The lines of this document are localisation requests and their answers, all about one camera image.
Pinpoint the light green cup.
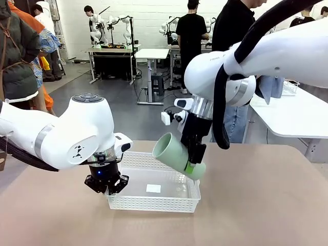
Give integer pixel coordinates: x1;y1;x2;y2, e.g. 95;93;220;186
152;132;207;181

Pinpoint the white wire dish rack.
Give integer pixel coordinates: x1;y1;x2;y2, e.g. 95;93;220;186
281;79;301;97

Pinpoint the person in green jacket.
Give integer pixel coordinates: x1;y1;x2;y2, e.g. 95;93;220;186
0;0;42;104

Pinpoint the white perforated plastic basket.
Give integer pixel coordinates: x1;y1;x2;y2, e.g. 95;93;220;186
106;151;202;213

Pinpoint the right arm black cable sleeve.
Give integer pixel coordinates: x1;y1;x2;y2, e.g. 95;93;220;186
214;0;328;151

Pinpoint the white label inside basket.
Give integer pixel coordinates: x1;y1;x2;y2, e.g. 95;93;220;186
146;183;162;194

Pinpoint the person in white shirt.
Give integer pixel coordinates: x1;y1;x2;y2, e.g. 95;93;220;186
33;4;64;83

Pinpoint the yellow bag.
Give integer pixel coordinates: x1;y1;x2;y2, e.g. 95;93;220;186
40;56;51;71

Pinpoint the person in dark jacket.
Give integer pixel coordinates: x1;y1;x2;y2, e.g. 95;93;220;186
289;6;316;28

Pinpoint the left arm black cable sleeve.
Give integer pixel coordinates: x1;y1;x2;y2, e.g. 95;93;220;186
0;137;60;173

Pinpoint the background workbench with black front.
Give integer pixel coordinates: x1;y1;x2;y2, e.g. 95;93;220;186
81;45;142;85

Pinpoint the light blue cloth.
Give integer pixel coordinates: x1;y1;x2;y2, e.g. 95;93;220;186
256;75;285;106

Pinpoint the person with dark hair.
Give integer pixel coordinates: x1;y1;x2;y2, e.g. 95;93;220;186
84;5;94;26

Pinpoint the standing person in black clothes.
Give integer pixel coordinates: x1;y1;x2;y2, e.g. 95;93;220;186
175;0;210;95

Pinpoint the white side table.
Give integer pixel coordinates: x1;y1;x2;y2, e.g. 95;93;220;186
249;86;328;162

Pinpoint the white standing air conditioner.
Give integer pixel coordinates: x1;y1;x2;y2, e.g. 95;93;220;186
44;1;56;29

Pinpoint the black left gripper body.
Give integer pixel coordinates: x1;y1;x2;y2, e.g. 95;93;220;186
88;163;121;190

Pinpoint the background white workbench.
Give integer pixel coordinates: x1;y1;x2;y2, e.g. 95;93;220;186
168;44;213;87

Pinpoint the person in black shirt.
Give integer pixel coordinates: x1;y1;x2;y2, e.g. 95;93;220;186
211;0;269;144

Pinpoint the white height-adjustable desk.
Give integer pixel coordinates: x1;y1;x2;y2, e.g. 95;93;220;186
134;48;170;106

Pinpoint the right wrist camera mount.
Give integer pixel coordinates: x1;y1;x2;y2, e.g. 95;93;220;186
160;109;190;126

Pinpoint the person in orange clothes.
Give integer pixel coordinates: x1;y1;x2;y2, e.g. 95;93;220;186
7;0;62;116

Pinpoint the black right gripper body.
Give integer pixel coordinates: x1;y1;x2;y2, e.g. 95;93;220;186
180;113;213;146

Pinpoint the arm black cable sleeve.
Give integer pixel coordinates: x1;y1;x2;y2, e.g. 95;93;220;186
214;0;328;151
0;137;60;173

